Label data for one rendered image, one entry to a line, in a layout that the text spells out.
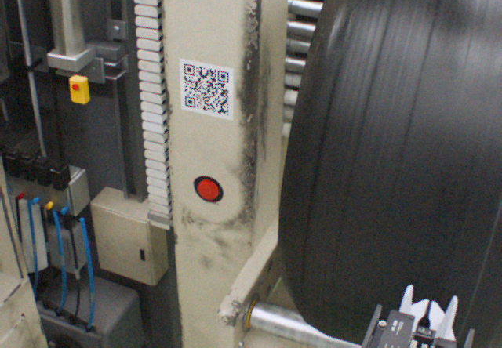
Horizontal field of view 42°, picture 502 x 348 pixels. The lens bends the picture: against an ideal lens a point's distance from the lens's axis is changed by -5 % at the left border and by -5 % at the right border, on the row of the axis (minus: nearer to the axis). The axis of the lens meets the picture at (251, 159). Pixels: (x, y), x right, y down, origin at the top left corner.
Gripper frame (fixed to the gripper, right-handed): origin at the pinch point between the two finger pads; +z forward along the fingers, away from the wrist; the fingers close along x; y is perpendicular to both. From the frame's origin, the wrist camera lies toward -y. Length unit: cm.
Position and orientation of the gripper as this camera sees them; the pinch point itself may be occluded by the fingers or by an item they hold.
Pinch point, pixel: (425, 318)
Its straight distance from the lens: 59.3
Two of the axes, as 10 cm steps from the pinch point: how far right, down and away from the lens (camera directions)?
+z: 3.7, -4.2, 8.3
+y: 0.6, -8.8, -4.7
